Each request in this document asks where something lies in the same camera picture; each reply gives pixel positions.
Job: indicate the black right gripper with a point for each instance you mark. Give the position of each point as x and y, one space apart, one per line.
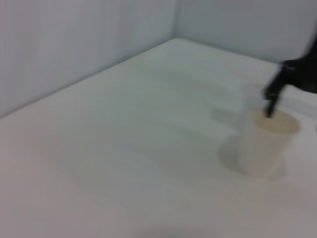
304 74

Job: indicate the white paper cup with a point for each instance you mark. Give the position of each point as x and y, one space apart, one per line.
262 153

